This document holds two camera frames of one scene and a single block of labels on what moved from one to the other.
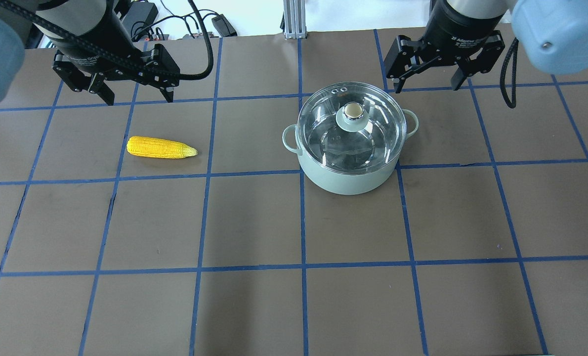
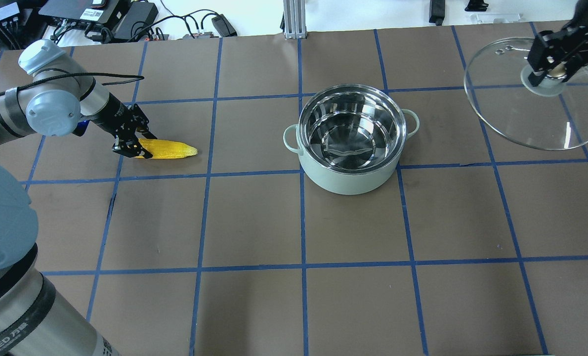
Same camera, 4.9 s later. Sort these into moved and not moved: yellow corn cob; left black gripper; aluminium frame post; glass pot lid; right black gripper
Moved: right black gripper; glass pot lid; left black gripper
Not moved: yellow corn cob; aluminium frame post
